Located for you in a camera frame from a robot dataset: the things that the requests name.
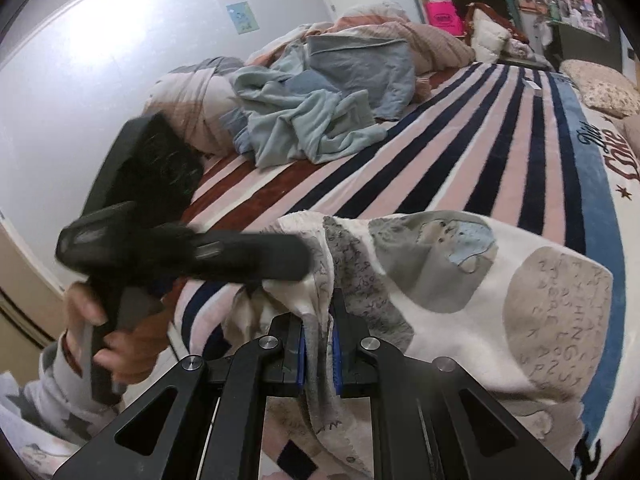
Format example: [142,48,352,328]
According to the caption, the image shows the black garment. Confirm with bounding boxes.
[452,0,508,26]

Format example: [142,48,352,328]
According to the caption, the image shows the pink striped quilt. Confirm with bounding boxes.
[145,2,476,156]

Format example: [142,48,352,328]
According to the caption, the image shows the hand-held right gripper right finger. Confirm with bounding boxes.
[331,287,576,480]

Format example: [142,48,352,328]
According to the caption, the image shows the pink bag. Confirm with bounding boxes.
[425,0,463,36]

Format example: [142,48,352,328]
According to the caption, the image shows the person's left hand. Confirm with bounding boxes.
[65,280,172,386]

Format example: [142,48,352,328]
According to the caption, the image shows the white puffer jacket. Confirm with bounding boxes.
[472,10,512,63]

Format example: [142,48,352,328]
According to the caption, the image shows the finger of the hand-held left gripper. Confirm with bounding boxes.
[192,230,313,282]

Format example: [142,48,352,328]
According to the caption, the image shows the striped printed blanket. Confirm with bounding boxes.
[165,60,640,480]

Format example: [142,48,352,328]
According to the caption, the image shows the red printed garment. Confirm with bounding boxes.
[465,2,529,45]

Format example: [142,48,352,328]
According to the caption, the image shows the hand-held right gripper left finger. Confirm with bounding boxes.
[52,312,307,480]

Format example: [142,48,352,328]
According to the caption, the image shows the floral pillow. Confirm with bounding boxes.
[559,59,640,120]

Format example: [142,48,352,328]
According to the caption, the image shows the grey blue garment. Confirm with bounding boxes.
[305,34,416,122]

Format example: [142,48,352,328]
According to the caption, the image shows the pale teal garment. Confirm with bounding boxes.
[232,67,388,168]

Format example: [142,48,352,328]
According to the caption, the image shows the person's left forearm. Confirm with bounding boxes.
[0,330,126,480]

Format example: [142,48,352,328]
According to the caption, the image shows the dark grey dresser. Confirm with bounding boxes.
[545,20,621,73]

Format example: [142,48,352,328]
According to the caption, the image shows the cream printed pants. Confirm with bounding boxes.
[222,210,616,480]

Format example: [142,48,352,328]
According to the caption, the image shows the blue wall poster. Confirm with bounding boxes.
[226,1,251,35]

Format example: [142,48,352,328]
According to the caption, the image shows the pink doll boxes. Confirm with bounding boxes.
[552,0,611,38]

